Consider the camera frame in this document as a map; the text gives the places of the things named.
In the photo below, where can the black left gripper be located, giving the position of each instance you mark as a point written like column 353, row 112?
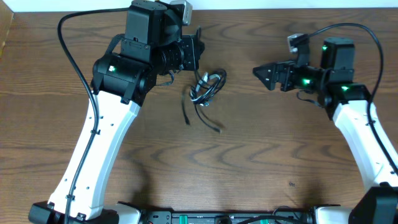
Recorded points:
column 191, row 52

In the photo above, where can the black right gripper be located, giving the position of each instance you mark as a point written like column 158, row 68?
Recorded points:
column 288, row 68

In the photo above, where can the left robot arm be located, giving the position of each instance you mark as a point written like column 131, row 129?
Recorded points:
column 152, row 44

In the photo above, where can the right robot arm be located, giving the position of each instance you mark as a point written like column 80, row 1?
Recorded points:
column 348, row 105

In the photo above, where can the cardboard box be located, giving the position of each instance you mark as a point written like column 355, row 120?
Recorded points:
column 6, row 17

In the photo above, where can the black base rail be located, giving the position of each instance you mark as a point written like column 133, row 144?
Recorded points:
column 169, row 217

